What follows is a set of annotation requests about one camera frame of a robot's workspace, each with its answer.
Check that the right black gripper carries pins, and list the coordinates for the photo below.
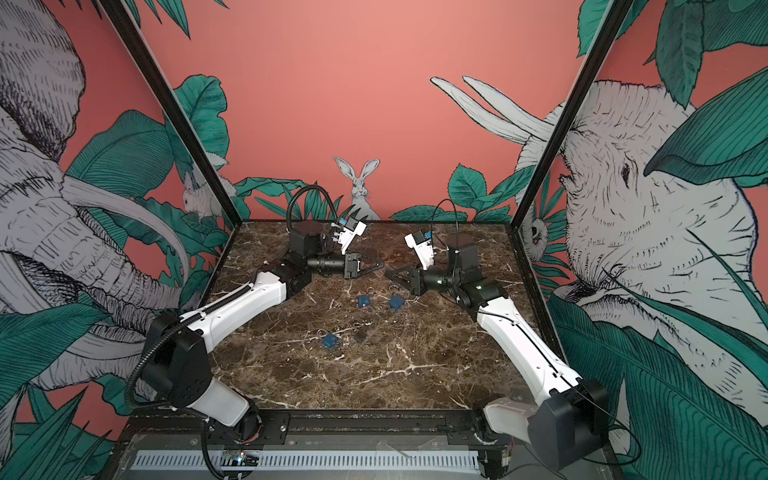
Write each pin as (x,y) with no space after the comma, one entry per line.
(420,283)

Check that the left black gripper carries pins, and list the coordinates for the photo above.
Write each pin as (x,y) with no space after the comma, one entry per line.
(353,265)

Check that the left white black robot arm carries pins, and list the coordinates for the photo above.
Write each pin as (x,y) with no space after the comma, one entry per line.
(174,369)

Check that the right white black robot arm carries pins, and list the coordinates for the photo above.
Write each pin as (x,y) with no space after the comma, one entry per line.
(571,417)

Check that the blue padlock front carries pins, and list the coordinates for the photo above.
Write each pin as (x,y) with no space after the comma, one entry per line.
(330,341)

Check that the small green circuit board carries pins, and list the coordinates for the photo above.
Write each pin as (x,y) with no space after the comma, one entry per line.
(240,459)

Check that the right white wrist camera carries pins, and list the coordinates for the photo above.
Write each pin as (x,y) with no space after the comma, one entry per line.
(421,243)

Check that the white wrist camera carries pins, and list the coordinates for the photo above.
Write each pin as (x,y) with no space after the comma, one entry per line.
(346,230)
(421,243)

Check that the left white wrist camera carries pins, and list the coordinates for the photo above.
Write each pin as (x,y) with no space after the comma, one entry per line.
(346,230)

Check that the black front mounting rail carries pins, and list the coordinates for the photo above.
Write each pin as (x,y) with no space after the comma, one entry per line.
(460,427)

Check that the white slotted cable duct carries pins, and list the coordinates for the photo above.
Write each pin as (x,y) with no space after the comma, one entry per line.
(307,460)

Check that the left black frame post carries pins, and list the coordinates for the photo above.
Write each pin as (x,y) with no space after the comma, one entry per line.
(128,31)

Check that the black frame post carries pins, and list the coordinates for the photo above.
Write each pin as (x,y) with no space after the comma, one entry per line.
(128,31)
(604,39)

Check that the right black frame post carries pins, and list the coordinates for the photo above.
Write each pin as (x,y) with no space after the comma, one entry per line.
(604,39)

